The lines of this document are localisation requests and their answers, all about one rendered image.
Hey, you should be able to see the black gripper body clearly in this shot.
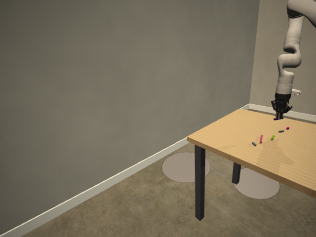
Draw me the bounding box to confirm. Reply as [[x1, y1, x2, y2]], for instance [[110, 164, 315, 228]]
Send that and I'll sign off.
[[275, 93, 291, 108]]

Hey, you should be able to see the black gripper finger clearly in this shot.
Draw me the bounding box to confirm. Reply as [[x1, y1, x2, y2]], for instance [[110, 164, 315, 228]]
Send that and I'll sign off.
[[278, 102, 292, 119], [271, 100, 279, 118]]

